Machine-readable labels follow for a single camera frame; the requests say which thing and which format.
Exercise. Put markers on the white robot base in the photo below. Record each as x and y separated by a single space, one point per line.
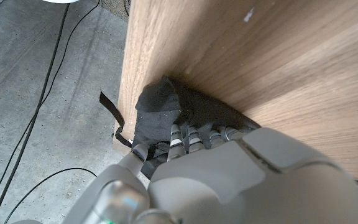
61 1

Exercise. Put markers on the black cloth bag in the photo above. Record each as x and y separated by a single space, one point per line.
160 109

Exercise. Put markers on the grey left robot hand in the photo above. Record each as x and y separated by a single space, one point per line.
228 186

